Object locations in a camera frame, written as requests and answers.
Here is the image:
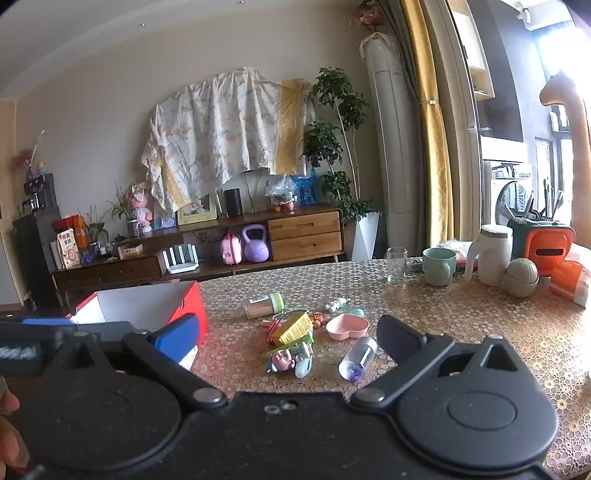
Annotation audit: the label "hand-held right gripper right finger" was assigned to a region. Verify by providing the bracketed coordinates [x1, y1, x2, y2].
[349, 314, 537, 411]

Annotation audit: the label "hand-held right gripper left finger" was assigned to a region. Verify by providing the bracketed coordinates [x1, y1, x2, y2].
[39, 313, 230, 415]

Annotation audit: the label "red cardboard box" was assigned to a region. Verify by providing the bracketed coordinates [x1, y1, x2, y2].
[69, 281, 211, 371]

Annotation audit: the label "clear bottle purple cap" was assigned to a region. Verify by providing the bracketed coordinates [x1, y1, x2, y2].
[338, 336, 379, 383]

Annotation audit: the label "pink heart-shaped bowl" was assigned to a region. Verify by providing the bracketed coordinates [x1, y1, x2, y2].
[326, 313, 370, 342]

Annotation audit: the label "clear jar green lid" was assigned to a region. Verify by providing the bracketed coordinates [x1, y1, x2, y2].
[245, 292, 285, 320]

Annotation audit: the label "small yellow box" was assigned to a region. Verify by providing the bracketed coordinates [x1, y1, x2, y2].
[272, 312, 315, 347]

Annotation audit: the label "pink pig toy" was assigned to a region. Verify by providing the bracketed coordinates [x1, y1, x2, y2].
[266, 349, 294, 374]

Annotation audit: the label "person's left hand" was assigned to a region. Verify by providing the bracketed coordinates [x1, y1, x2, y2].
[0, 376, 31, 470]

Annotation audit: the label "black cabinet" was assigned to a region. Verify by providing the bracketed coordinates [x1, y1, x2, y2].
[12, 207, 64, 310]

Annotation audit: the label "clear drinking glass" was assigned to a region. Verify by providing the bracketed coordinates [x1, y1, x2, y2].
[386, 247, 408, 282]

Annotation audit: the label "white router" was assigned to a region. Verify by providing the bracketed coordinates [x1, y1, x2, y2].
[161, 246, 199, 275]

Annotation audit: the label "printed snack box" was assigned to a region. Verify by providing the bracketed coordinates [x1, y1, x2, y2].
[57, 229, 79, 270]

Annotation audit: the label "pale green mug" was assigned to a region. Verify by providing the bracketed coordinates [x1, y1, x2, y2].
[422, 247, 457, 287]

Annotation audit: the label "patterned tablecloth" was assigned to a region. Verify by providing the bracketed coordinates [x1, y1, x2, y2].
[189, 257, 591, 480]

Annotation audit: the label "white blue small toy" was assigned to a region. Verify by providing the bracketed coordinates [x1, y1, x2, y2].
[294, 348, 315, 380]

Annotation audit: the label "pink toy suitcase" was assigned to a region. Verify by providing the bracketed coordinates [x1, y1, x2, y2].
[220, 233, 243, 265]

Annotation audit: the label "small leafy plant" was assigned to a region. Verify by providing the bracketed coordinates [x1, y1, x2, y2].
[85, 205, 109, 245]

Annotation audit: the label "potted plant grey pot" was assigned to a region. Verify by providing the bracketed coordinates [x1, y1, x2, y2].
[108, 184, 142, 239]

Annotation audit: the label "purple kettlebell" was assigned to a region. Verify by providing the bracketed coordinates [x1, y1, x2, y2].
[242, 224, 270, 263]

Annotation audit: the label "white lidded jug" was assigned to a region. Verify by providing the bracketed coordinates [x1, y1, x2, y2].
[464, 224, 513, 286]

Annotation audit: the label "black coffee machine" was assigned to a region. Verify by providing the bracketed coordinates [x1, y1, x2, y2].
[23, 174, 57, 213]

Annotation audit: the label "pink doll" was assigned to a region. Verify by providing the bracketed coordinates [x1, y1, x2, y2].
[131, 182, 156, 232]

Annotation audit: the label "wooden TV cabinet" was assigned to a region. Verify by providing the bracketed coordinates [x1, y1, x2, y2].
[51, 205, 346, 297]

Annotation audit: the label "round pale green container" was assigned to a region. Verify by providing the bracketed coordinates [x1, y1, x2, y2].
[503, 258, 539, 298]

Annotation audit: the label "black speaker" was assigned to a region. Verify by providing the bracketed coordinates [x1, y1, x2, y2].
[222, 188, 245, 218]

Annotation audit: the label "vase with dried flowers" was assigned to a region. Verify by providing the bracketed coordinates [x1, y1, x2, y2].
[11, 131, 47, 179]

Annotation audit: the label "green knife block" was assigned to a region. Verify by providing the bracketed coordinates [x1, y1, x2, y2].
[506, 179, 574, 259]

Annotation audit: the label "clear plastic bag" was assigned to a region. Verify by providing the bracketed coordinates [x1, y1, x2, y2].
[265, 174, 299, 212]

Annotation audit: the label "orange tissue box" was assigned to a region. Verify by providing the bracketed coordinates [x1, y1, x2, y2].
[526, 226, 576, 278]

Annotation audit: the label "washing machine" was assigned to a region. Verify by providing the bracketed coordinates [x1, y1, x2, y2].
[482, 159, 537, 227]

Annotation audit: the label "orange packet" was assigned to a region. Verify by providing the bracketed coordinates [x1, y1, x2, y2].
[549, 260, 591, 308]

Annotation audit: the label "standing air conditioner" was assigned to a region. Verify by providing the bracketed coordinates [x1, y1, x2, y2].
[359, 32, 435, 228]

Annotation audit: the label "yellow curtain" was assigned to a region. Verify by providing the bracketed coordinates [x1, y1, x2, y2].
[401, 0, 456, 250]

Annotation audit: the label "floral bed sheet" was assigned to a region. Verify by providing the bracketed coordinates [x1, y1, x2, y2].
[140, 66, 317, 214]

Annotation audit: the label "potted tree white planter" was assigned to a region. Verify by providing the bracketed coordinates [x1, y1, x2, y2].
[302, 66, 385, 262]

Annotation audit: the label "tan curved plush figure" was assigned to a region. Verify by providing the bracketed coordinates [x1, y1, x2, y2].
[539, 72, 591, 269]

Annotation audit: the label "pink artificial flowers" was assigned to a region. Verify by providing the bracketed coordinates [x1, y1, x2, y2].
[357, 0, 384, 31]

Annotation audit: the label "yellow picture frame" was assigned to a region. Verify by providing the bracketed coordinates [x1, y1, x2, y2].
[177, 193, 218, 226]

